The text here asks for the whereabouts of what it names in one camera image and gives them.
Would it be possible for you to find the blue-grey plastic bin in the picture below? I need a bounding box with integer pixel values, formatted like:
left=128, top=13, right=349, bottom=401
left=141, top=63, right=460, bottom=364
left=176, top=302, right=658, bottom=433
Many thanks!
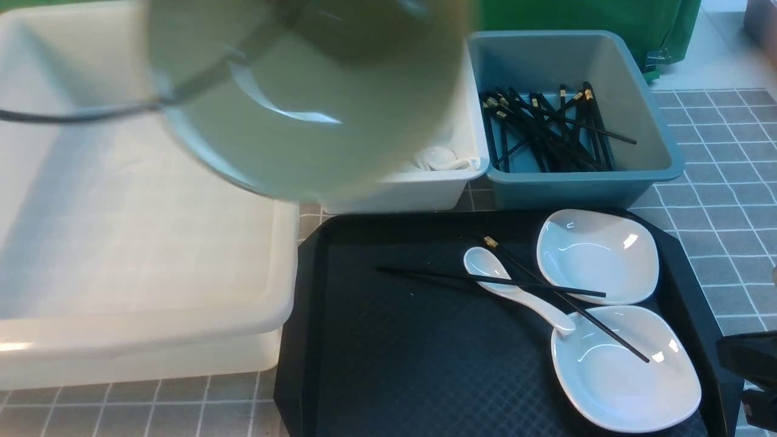
left=469, top=30, right=684, bottom=209

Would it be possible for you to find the black camera cable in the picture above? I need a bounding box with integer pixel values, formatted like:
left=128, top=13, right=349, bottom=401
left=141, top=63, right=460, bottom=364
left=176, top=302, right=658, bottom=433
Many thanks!
left=0, top=0, right=316, bottom=125

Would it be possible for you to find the black chopstick in bin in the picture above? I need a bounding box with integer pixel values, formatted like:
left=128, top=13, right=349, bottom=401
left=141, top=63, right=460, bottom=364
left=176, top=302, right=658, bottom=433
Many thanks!
left=498, top=92, right=637, bottom=144
left=482, top=100, right=498, bottom=169
left=494, top=110, right=510, bottom=172
left=583, top=82, right=614, bottom=171

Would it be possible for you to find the large translucent white tub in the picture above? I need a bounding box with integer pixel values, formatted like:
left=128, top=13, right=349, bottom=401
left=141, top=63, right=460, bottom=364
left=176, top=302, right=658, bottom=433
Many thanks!
left=0, top=0, right=300, bottom=390

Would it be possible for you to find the grey checked tablecloth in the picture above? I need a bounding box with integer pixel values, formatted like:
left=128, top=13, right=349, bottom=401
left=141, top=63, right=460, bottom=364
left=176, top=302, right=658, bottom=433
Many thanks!
left=2, top=89, right=775, bottom=436

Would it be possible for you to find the black plastic serving tray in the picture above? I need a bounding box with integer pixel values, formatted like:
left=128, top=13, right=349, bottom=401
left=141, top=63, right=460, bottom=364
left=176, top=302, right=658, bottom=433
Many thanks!
left=273, top=208, right=744, bottom=437

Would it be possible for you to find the white square dish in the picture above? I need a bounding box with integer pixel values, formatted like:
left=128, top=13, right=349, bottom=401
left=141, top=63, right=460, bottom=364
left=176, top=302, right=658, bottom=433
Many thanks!
left=550, top=305, right=702, bottom=433
left=536, top=209, right=660, bottom=305

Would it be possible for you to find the green cloth backdrop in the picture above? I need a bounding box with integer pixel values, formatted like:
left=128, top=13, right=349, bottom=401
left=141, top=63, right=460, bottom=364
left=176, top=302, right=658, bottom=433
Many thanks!
left=0, top=0, right=702, bottom=83

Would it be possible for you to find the metal clamp on backdrop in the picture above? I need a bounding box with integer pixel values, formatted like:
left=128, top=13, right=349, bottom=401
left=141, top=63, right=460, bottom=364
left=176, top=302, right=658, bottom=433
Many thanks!
left=643, top=50, right=672, bottom=71

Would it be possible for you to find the black chopstick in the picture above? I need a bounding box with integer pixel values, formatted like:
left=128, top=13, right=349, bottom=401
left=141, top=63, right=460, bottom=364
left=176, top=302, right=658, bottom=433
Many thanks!
left=375, top=266, right=607, bottom=298
left=482, top=100, right=498, bottom=169
left=498, top=92, right=637, bottom=144
left=494, top=110, right=510, bottom=172
left=583, top=82, right=614, bottom=171

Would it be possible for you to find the white spoon in bin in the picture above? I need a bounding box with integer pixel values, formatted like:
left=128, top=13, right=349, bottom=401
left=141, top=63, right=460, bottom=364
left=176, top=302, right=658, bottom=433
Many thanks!
left=410, top=146, right=480, bottom=171

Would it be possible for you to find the yellow-green noodle bowl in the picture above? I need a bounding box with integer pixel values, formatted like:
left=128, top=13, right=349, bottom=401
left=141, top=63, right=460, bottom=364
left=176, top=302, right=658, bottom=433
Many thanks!
left=140, top=1, right=472, bottom=202

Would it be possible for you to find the black chopstick gold-tipped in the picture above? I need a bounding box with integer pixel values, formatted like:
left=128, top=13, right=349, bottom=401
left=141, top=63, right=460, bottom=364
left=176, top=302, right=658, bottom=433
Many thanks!
left=477, top=234, right=650, bottom=364

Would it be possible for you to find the small white plastic bin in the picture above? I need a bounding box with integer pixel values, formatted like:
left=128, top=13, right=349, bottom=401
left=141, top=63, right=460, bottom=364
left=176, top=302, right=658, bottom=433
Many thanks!
left=319, top=48, right=490, bottom=215

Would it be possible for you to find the white ceramic soup spoon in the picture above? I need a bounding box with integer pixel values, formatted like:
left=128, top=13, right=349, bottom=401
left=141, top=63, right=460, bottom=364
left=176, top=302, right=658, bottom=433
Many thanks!
left=463, top=247, right=575, bottom=336

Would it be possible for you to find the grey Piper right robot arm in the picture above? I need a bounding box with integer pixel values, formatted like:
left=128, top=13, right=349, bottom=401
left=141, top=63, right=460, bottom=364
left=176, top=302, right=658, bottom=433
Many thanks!
left=716, top=330, right=776, bottom=432

